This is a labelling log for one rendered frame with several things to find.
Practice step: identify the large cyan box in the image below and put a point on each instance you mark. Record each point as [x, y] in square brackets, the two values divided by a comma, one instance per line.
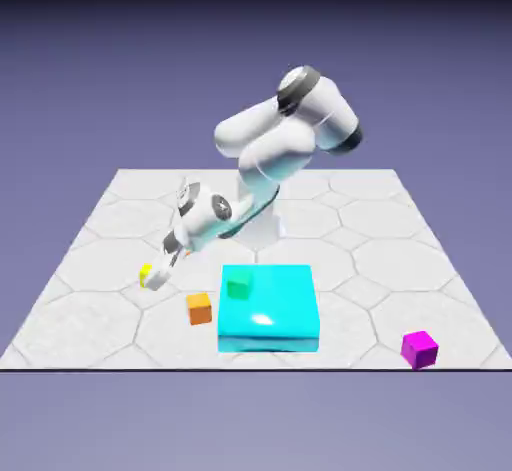
[276, 307]

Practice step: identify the small green cube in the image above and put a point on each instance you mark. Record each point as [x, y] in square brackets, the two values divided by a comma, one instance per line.
[239, 285]

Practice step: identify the small orange cube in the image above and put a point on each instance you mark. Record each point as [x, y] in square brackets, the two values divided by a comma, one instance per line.
[199, 308]

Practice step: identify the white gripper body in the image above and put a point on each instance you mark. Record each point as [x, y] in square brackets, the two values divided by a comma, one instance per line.
[159, 273]

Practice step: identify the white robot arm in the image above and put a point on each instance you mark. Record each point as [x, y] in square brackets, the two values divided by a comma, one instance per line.
[276, 147]

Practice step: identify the small yellow cube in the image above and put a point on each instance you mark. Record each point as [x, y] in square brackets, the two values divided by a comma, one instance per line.
[144, 273]

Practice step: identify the small magenta cube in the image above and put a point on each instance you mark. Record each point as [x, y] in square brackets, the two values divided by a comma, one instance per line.
[419, 350]

